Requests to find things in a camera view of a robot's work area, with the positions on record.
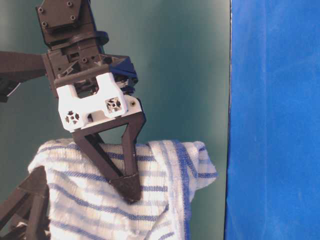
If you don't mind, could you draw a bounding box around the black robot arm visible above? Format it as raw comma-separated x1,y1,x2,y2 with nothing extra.
0,0,146,204

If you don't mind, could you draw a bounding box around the white blue-striped towel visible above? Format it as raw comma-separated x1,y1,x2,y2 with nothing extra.
28,139,217,240

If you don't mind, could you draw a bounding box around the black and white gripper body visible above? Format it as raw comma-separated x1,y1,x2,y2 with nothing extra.
35,0,143,131

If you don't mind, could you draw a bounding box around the black lattice gripper finger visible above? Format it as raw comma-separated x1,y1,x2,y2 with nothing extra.
0,166,50,240

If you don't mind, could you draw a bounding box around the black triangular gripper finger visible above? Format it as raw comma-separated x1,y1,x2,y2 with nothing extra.
72,99,146,203

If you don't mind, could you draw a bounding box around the blue cloth backdrop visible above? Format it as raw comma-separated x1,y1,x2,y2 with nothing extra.
224,0,320,240

